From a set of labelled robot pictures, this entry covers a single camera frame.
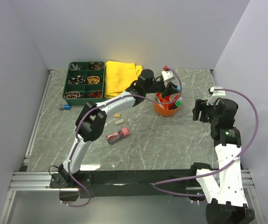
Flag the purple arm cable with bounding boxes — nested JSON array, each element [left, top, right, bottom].
[[152, 88, 258, 203], [63, 66, 183, 208]]

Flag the yellow black rolled tie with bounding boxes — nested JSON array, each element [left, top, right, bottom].
[[87, 76, 101, 84]]

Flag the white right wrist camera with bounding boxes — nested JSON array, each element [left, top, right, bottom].
[[206, 86, 226, 105]]

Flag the grey rolled item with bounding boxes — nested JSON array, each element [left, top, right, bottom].
[[69, 63, 81, 71]]

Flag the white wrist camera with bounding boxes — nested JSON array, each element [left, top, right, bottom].
[[206, 86, 226, 105], [161, 66, 175, 83]]

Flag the yellow folded cloth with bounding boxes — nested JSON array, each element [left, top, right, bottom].
[[104, 61, 143, 98]]

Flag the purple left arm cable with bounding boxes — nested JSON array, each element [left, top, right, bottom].
[[63, 66, 183, 208]]

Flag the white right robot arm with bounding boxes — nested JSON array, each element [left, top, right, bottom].
[[189, 98, 255, 224]]

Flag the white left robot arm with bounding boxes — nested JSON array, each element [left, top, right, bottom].
[[55, 67, 182, 188]]

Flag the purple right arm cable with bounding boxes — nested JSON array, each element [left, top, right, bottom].
[[152, 88, 258, 203]]

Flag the black white rolled tie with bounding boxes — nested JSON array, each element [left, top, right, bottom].
[[67, 76, 85, 84]]

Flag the black green highlighter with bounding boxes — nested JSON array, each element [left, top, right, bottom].
[[170, 100, 182, 110]]

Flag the orange navy rolled tie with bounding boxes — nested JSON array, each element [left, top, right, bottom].
[[88, 90, 102, 98]]

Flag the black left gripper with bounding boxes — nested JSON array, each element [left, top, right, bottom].
[[145, 81, 179, 99]]

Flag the blue grey cylinder object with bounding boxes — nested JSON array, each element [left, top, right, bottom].
[[58, 105, 71, 111]]

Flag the beige eraser block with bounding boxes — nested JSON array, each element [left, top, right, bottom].
[[115, 119, 125, 125]]

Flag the clear tube blue cap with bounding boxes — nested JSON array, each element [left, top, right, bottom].
[[169, 86, 181, 101]]

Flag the green compartment tray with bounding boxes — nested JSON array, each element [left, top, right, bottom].
[[62, 61, 105, 106]]

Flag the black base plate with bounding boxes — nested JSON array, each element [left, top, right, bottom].
[[50, 169, 204, 198]]

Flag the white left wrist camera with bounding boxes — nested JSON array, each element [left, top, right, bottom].
[[161, 66, 175, 83]]

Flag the aluminium rail frame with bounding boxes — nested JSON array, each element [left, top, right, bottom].
[[0, 69, 265, 224]]

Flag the dark brown rolled tie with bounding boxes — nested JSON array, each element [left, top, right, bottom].
[[89, 62, 104, 70]]

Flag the orange round divided container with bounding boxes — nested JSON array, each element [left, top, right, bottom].
[[153, 93, 180, 117]]

